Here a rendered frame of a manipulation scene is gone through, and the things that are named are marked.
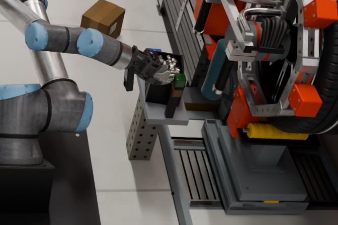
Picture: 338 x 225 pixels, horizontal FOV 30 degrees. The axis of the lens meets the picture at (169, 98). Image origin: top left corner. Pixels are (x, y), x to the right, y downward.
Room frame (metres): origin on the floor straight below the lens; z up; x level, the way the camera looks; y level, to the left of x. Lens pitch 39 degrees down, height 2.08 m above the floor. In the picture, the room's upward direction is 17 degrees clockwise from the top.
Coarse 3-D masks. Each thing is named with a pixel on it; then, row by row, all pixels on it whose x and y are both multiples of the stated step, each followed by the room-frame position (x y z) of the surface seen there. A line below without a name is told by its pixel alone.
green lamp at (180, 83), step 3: (177, 75) 1.88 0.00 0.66; (180, 75) 1.88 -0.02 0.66; (183, 75) 1.89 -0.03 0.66; (174, 78) 1.88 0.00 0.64; (177, 78) 1.86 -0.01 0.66; (180, 78) 1.86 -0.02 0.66; (183, 78) 1.87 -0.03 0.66; (174, 81) 1.87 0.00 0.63; (177, 81) 1.86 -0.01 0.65; (180, 81) 1.86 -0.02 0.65; (183, 81) 1.86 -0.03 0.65; (174, 84) 1.86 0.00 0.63; (177, 84) 1.86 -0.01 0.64; (180, 84) 1.86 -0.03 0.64; (183, 84) 1.86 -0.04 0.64
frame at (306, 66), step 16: (304, 0) 1.87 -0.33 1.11; (256, 16) 2.22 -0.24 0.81; (304, 32) 1.80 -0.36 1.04; (304, 48) 1.77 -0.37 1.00; (240, 64) 2.10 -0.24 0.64; (304, 64) 1.74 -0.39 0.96; (240, 80) 2.05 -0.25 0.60; (256, 80) 2.05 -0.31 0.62; (288, 80) 1.77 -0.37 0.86; (304, 80) 1.76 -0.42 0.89; (256, 96) 1.99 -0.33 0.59; (256, 112) 1.86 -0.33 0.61; (272, 112) 1.77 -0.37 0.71; (288, 112) 1.74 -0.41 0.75
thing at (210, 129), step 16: (208, 128) 2.21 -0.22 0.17; (208, 144) 2.15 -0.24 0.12; (224, 160) 2.06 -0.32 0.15; (224, 176) 1.96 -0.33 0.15; (224, 192) 1.88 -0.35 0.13; (240, 208) 1.82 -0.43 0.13; (256, 208) 1.85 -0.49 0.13; (272, 208) 1.88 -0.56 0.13; (288, 208) 1.91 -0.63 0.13; (304, 208) 1.93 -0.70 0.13
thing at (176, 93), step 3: (171, 87) 1.88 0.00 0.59; (174, 87) 1.87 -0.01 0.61; (171, 90) 1.87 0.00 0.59; (174, 90) 1.86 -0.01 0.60; (177, 90) 1.86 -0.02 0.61; (180, 90) 1.86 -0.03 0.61; (171, 93) 1.86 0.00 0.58; (174, 93) 1.86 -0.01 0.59; (177, 93) 1.86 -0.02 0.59; (180, 93) 1.86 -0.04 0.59; (174, 96) 1.86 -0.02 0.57; (177, 96) 1.86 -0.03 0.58; (180, 96) 1.87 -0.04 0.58
